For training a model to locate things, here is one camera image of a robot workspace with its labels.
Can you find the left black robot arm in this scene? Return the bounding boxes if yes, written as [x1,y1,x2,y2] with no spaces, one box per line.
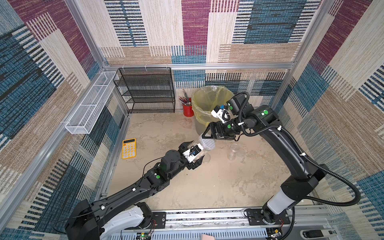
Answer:
[64,142,205,240]

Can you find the small jar with rice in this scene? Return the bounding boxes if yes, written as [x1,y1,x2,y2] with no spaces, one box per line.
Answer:
[227,144,240,161]

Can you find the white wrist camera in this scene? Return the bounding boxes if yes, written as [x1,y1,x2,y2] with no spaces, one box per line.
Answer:
[211,105,231,124]
[183,144,203,163]

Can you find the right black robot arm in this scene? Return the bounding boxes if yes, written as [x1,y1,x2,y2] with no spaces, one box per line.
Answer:
[206,92,361,225]

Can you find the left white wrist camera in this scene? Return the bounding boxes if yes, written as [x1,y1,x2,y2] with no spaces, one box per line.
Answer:
[183,144,203,163]

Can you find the white wire mesh basket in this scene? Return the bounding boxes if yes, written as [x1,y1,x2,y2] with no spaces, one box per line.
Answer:
[66,72,116,135]

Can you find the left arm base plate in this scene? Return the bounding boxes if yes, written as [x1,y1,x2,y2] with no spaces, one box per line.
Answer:
[125,212,167,230]

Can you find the red pen holder cup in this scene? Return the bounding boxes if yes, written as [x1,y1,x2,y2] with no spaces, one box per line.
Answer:
[183,98,194,118]

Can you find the jar with patterned white lid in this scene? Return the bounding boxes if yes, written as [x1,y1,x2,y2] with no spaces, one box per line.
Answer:
[197,135,216,163]

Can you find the pens in red cup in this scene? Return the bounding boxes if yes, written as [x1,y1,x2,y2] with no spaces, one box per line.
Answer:
[179,89,192,107]

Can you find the yellow calculator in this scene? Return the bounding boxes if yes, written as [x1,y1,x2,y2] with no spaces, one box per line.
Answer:
[122,138,137,159]

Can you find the black wire mesh shelf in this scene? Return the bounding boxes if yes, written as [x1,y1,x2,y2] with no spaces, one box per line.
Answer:
[114,68,176,114]

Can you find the aluminium front rail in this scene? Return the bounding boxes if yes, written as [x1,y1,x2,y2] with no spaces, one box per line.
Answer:
[106,205,342,240]

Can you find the bin with yellow bag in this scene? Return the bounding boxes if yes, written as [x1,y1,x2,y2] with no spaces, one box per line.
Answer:
[192,86,234,135]

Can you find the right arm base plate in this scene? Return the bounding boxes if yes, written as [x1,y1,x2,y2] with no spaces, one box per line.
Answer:
[244,208,291,226]

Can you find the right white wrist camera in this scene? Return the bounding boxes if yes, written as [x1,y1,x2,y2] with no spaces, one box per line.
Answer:
[211,105,231,124]

